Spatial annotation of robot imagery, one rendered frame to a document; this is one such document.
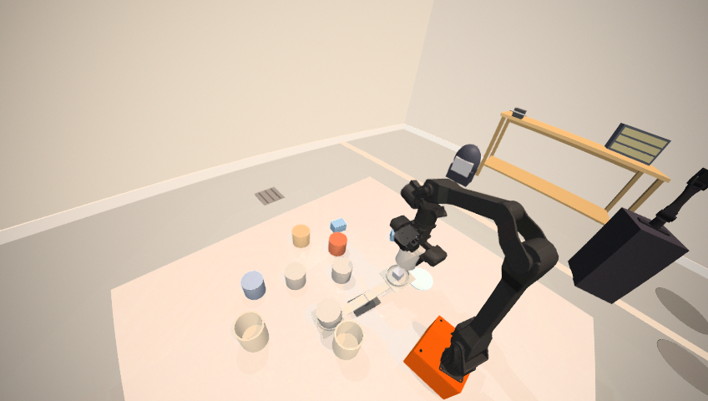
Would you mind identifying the orange cylinder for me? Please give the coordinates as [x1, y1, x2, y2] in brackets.
[328, 232, 347, 256]

